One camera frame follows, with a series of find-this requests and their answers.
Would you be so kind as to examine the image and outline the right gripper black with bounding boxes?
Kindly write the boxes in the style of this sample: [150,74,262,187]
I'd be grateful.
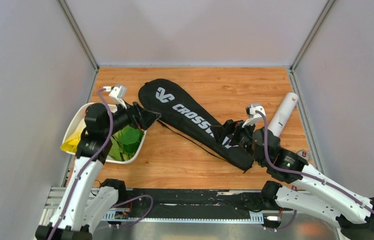
[210,117,264,167]

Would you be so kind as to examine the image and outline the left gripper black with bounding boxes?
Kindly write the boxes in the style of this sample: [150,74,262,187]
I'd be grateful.
[102,98,160,137]

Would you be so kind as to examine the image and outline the black racket bag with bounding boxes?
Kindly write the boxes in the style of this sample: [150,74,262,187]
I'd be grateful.
[138,78,253,172]

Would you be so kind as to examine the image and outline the white shuttlecock tube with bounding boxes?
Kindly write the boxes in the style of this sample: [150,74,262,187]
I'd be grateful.
[268,92,299,138]

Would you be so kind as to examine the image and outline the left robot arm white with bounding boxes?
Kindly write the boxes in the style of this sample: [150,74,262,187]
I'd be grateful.
[35,102,161,240]

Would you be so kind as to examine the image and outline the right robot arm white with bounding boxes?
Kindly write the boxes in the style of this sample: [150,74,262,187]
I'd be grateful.
[210,118,374,240]

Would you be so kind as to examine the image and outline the green bok choy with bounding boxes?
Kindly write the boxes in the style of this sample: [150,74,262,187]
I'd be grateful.
[109,126,144,162]

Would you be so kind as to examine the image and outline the white plastic tray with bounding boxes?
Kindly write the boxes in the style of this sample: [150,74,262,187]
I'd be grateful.
[61,102,147,165]

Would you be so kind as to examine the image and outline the energy drink can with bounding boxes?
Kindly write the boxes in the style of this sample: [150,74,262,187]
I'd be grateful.
[296,149,311,162]

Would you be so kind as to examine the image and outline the yellow napa cabbage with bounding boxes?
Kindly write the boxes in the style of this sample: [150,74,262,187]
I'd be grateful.
[60,118,86,155]

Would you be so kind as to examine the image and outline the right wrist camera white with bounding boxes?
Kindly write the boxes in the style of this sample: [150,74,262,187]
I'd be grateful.
[242,102,266,128]

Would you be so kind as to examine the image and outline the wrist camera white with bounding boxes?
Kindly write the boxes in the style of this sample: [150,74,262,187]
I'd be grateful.
[242,102,266,128]
[103,84,128,109]

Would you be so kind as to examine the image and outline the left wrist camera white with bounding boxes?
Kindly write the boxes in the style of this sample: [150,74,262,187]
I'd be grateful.
[103,84,128,109]

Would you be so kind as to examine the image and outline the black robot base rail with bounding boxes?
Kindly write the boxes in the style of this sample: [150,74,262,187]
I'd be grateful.
[117,188,280,220]

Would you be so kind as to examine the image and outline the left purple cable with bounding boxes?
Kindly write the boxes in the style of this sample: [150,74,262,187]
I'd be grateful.
[47,87,154,240]

